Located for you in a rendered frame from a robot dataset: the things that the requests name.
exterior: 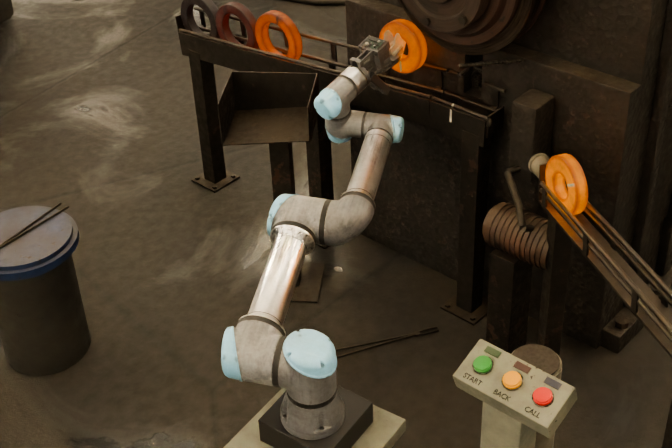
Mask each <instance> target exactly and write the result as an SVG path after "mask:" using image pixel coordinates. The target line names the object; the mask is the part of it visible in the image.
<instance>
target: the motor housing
mask: <svg viewBox="0 0 672 448"><path fill-rule="evenodd" d="M523 210H524V216H525V221H526V224H532V225H533V226H534V230H533V231H529V232H521V231H520V230H519V225H518V219H517V213H516V207H515V205H513V204H511V203H505V202H501V203H499V204H497V205H495V206H494V207H492V208H491V209H490V211H489V212H488V213H487V215H486V217H485V219H484V222H483V226H482V234H483V238H484V241H485V242H486V243H488V244H489V246H491V247H493V248H495V250H494V251H492V252H491V254H490V272H489V290H488V309H487V327H486V341H487V342H489V343H490V344H492V345H494V346H496V347H498V348H500V349H502V350H504V351H506V352H508V353H510V354H511V353H512V352H513V351H514V350H515V349H517V348H519V347H521V346H523V345H526V340H527V328H528V316H529V304H530V292H531V280H532V268H533V266H535V267H537V268H540V269H541V270H544V269H545V270H547V263H548V252H549V245H548V242H547V226H548V219H546V218H543V217H542V216H539V215H537V214H535V213H532V212H530V211H527V210H525V209H523Z"/></svg>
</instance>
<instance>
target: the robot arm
mask: <svg viewBox="0 0 672 448"><path fill-rule="evenodd" d="M405 45H406V42H405V41H404V40H403V39H402V38H401V36H400V34H399V33H397V34H396V35H395V37H393V35H392V33H391V32H390V30H387V31H386V32H385V33H384V40H382V39H379V38H376V37H373V36H370V35H369V36H368V37H367V38H366V39H365V40H363V41H362V42H361V43H360V44H359V45H358V47H359V51H360V55H359V56H358V57H357V58H355V57H352V58H351V59H350V64H351V65H350V66H349V67H347V68H346V69H345V70H344V71H343V72H342V73H341V74H340V75H339V76H338V77H337V78H336V79H335V80H333V81H332V82H331V83H330V84H329V85H328V86H327V87H326V88H325V89H323V90H322V91H321V92H320V94H319V95H318V96H317V97H316V98H315V100H314V108H315V109H316V111H317V113H318V114H319V115H320V116H321V117H323V118H324V119H325V129H326V132H327V135H328V138H329V139H330V140H331V141H333V142H335V143H343V142H347V141H349V140H350V139H351V138H352V137H355V138H362V139H364V141H363V144H362V147H361V150H360V153H359V156H358V159H357V162H356V165H355V168H354V170H353V173H352V176H351V179H350V182H349V185H348V188H347V191H346V192H345V193H343V194H342V195H341V197H340V199H339V200H330V199H323V198H316V197H309V196H302V195H299V194H282V195H280V196H278V197H277V198H276V199H275V201H274V202H273V204H272V206H271V209H270V211H269V217H268V219H267V232H268V235H269V236H270V240H271V242H272V244H273V245H272V248H271V251H270V254H269V256H268V259H267V262H266V265H265V267H264V270H263V273H262V276H261V279H260V281H259V284H258V287H257V290H256V292H255V295H254V298H253V301H252V304H251V306H250V309H249V312H248V315H244V316H242V317H241V318H240V319H239V321H238V323H237V326H236V328H235V327H234V326H231V327H227V329H226V330H225V332H224V336H223V340H222V348H221V365H222V370H223V373H224V374H225V376H227V377H228V378H232V379H236V380H240V381H241V382H242V381H246V382H252V383H257V384H263V385H268V386H274V387H280V388H286V393H285V396H284V398H283V401H282V403H281V407H280V416H281V422H282V424H283V426H284V428H285V429H286V430H287V431H288V432H289V433H290V434H292V435H294V436H295V437H298V438H301V439H306V440H318V439H323V438H326V437H328V436H330V435H332V434H334V433H335V432H336V431H337V430H338V429H339V428H340V427H341V425H342V424H343V421H344V418H345V407H344V402H343V400H342V398H341V396H340V395H339V393H338V391H337V370H336V368H337V357H336V351H335V347H334V345H333V343H332V342H331V340H330V339H329V338H328V337H327V336H326V335H324V334H323V333H321V332H319V331H316V330H312V329H301V330H299V332H297V331H294V332H292V333H291V334H289V335H288V336H286V333H285V330H284V328H283V327H282V325H283V322H284V319H285V316H286V313H287V310H288V307H289V304H290V301H291V298H292V295H293V292H294V289H295V286H296V283H297V280H298V277H299V274H300V270H301V267H302V264H303V261H304V258H305V255H308V254H310V253H311V252H312V251H313V250H314V247H315V245H316V244H321V245H327V246H338V245H342V244H345V243H347V242H349V241H351V240H353V239H354V238H356V237H357V236H358V235H360V234H361V233H362V232H363V231H364V230H365V229H366V227H367V226H368V225H369V223H370V222H371V220H372V218H373V215H374V212H375V208H376V205H375V202H374V199H375V196H376V192H377V189H378V186H379V183H380V180H381V176H382V173H383V170H384V167H385V163H386V160H387V157H388V154H389V151H390V147H391V144H392V143H399V142H401V140H402V137H403V132H404V119H403V118H402V117H400V116H395V115H391V114H380V113H372V112H364V111H356V110H351V107H350V102H351V101H352V100H353V99H354V98H355V97H356V96H357V95H359V94H360V93H361V92H362V91H363V90H364V89H365V88H366V86H367V85H369V86H370V87H371V88H372V89H374V90H375V92H377V93H379V94H385V95H388V93H389V91H390V87H389V86H388V85H387V84H386V83H385V82H384V81H383V80H381V79H380V78H379V77H378V76H377V75H376V74H379V73H382V72H386V71H387V70H388V69H390V68H393V66H394V65H396V64H397V63H398V62H399V61H400V60H401V58H402V55H403V53H404V49H405Z"/></svg>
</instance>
